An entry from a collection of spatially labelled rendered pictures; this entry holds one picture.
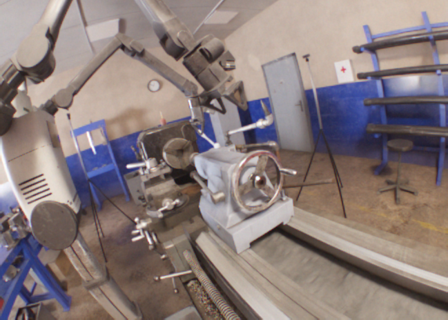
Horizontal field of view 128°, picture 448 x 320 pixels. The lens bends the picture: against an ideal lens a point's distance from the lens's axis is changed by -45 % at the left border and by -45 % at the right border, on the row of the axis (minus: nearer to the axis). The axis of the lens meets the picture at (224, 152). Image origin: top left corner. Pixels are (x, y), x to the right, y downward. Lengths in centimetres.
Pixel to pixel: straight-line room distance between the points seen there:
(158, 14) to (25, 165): 52
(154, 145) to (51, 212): 135
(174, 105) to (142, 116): 89
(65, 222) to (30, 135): 25
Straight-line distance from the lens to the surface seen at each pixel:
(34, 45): 48
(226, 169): 73
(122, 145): 510
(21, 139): 61
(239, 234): 76
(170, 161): 165
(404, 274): 72
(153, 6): 56
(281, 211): 85
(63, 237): 65
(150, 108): 517
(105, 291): 82
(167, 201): 95
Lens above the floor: 137
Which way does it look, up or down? 13 degrees down
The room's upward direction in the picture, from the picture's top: 14 degrees counter-clockwise
